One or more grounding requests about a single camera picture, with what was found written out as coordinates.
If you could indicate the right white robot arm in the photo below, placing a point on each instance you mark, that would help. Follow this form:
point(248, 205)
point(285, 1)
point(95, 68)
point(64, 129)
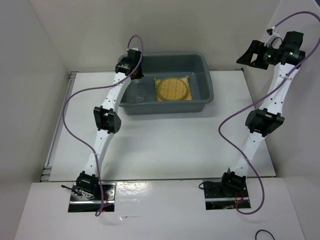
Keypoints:
point(268, 117)

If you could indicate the round yellow bamboo plate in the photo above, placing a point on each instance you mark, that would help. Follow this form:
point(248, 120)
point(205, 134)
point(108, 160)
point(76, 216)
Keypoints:
point(172, 88)

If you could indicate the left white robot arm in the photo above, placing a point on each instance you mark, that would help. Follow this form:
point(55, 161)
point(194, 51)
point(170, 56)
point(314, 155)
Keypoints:
point(107, 121)

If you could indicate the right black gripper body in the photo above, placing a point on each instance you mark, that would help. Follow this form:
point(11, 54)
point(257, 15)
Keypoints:
point(265, 55)

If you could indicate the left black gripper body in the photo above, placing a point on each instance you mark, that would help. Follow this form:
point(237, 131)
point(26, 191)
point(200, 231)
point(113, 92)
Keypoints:
point(139, 73)

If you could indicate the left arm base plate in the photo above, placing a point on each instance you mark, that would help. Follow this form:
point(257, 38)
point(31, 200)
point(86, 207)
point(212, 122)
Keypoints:
point(82, 202)

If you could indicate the square bamboo mat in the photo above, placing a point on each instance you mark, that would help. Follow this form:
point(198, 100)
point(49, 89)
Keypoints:
point(188, 96)

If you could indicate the grey plastic bin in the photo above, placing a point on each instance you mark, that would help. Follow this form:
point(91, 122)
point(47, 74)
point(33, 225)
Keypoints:
point(159, 66)

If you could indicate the clear glass cup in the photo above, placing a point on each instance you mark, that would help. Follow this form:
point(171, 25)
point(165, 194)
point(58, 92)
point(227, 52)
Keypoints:
point(139, 96)

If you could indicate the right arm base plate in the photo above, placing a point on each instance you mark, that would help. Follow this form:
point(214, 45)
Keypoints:
point(217, 197)

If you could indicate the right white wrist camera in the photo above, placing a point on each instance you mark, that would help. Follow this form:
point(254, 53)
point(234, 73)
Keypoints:
point(273, 35)

